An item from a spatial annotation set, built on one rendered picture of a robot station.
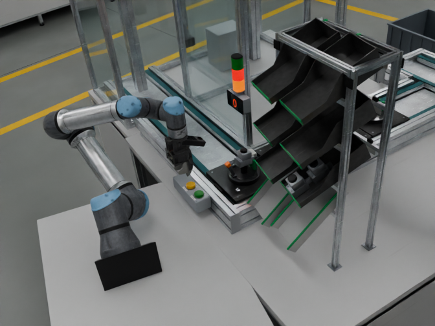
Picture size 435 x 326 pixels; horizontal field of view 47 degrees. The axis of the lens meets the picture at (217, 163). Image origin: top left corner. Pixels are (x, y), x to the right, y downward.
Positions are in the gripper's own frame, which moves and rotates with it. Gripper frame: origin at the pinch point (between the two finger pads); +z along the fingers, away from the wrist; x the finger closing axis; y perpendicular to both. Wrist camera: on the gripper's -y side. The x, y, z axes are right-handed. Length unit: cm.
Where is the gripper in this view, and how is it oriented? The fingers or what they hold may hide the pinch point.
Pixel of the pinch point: (188, 172)
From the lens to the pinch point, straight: 205.1
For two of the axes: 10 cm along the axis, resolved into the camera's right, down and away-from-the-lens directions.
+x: 5.2, 4.9, -7.0
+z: 0.8, 7.9, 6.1
